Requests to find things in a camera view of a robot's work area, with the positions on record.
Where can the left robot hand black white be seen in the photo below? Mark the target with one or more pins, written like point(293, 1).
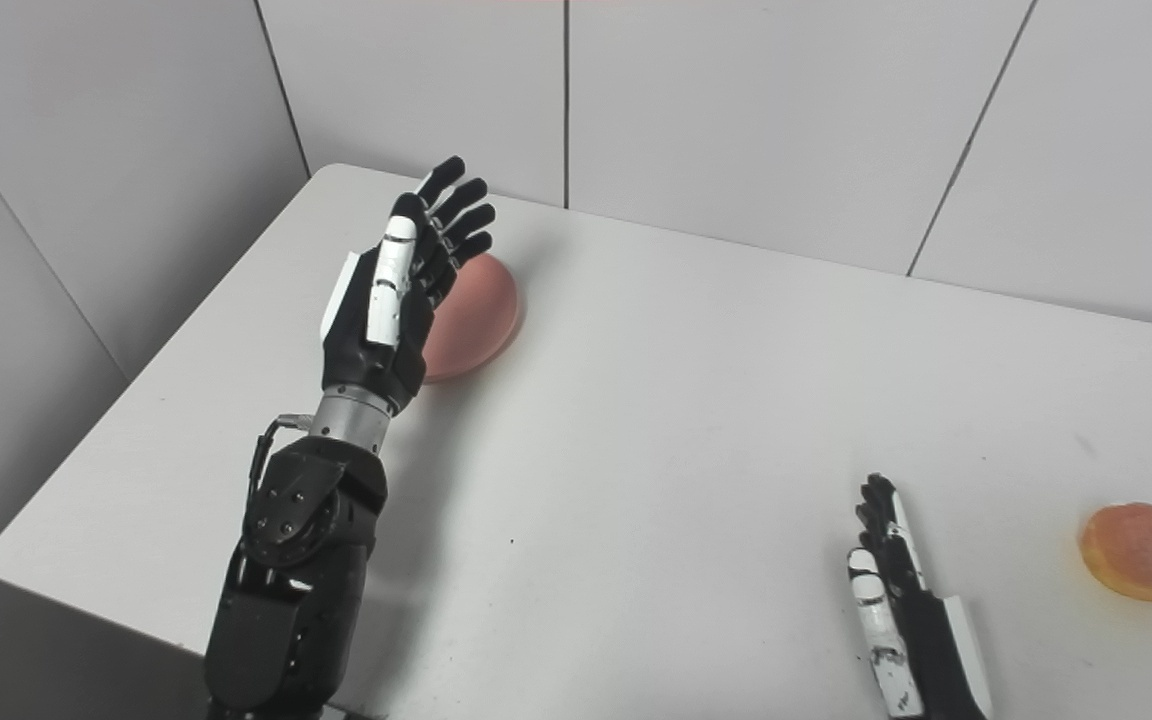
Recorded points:
point(391, 300)

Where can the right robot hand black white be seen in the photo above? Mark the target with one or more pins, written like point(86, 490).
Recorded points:
point(911, 620)

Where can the pink round plate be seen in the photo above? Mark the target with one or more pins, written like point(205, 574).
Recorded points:
point(471, 315)

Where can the orange cream puff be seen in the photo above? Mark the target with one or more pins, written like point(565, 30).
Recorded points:
point(1139, 551)

